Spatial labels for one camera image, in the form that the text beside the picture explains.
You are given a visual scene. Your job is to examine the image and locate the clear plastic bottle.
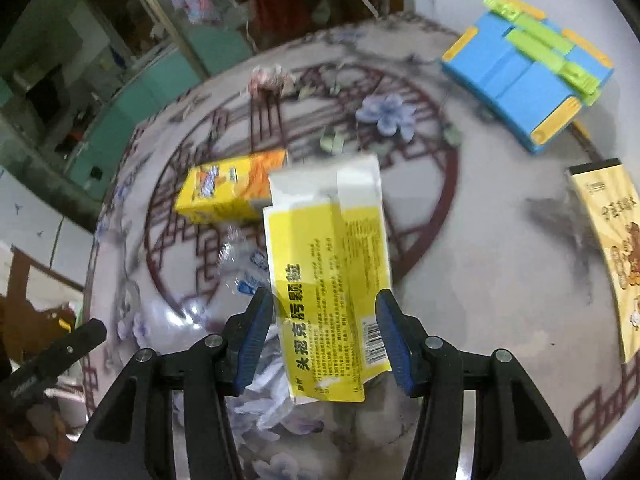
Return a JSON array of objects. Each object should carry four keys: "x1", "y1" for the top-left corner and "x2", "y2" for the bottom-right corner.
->
[{"x1": 216, "y1": 226, "x2": 270, "y2": 297}]

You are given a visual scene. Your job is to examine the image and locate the brown wooden chair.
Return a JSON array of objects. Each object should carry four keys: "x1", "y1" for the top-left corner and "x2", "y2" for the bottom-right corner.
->
[{"x1": 1, "y1": 245, "x2": 84, "y2": 364}]

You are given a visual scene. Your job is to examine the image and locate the white paper ball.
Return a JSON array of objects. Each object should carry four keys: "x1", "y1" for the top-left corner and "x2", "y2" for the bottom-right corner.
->
[{"x1": 228, "y1": 323, "x2": 294, "y2": 436}]

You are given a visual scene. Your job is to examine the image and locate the person's left hand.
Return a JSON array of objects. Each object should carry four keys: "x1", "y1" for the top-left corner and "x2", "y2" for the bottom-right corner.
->
[{"x1": 6, "y1": 404, "x2": 74, "y2": 466}]

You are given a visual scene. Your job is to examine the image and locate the white refrigerator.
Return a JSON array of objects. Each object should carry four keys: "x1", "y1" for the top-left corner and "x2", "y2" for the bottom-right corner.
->
[{"x1": 0, "y1": 168, "x2": 93, "y2": 286}]

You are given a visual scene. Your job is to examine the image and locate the blue yellow folding stool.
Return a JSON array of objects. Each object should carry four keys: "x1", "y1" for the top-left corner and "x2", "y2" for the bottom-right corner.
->
[{"x1": 440, "y1": 0, "x2": 614, "y2": 154}]

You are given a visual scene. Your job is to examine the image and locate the beige cartoon snack bag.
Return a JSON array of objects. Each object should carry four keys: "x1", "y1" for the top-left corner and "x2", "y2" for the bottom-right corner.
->
[{"x1": 568, "y1": 158, "x2": 639, "y2": 363}]

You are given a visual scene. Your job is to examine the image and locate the teal kitchen cabinets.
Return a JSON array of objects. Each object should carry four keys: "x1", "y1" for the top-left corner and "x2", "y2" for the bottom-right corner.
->
[{"x1": 66, "y1": 26, "x2": 253, "y2": 202}]

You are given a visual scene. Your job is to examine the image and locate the red hanging jacket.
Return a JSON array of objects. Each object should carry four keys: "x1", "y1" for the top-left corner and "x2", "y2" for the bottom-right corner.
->
[{"x1": 255, "y1": 0, "x2": 311, "y2": 39}]

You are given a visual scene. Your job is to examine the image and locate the yellow orange snack box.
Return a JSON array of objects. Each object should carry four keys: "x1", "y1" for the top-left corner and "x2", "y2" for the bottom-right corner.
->
[{"x1": 174, "y1": 150, "x2": 288, "y2": 224}]

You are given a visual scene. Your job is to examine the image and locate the yellow white medicine box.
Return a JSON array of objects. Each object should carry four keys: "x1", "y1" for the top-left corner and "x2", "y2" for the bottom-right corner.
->
[{"x1": 264, "y1": 154, "x2": 392, "y2": 404}]

